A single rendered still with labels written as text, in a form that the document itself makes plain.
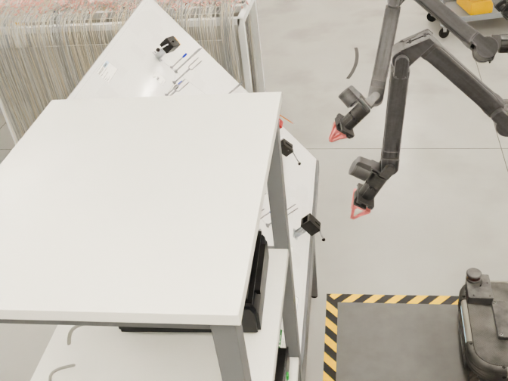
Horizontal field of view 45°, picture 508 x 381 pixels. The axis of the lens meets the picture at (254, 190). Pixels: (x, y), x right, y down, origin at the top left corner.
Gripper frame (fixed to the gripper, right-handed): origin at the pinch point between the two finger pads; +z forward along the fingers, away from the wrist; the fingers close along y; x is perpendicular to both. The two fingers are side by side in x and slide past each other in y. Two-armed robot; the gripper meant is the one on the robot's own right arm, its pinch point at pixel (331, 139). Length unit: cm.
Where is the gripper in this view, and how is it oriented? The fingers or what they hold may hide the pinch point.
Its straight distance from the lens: 246.6
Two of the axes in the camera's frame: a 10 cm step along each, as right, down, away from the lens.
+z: -5.8, 5.8, 5.7
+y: 0.4, 7.2, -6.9
